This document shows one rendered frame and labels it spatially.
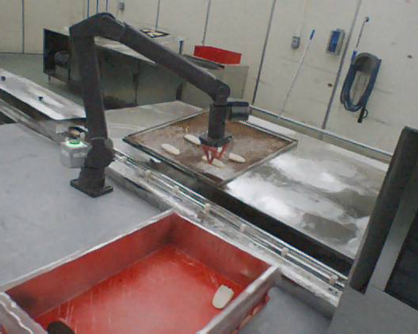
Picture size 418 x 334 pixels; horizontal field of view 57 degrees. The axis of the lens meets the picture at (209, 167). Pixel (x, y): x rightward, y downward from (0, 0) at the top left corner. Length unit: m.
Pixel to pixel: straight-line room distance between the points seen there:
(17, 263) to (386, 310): 0.76
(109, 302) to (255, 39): 4.94
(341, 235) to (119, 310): 0.63
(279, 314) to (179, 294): 0.23
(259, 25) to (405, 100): 2.12
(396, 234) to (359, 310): 0.16
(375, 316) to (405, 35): 4.15
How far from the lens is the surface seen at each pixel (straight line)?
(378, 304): 0.74
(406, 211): 0.66
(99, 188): 1.28
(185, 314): 0.86
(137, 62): 4.61
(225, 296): 0.91
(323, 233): 1.15
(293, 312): 0.95
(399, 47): 4.73
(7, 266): 0.99
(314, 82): 5.06
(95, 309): 0.86
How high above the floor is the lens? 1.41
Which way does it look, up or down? 22 degrees down
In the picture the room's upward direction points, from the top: 10 degrees clockwise
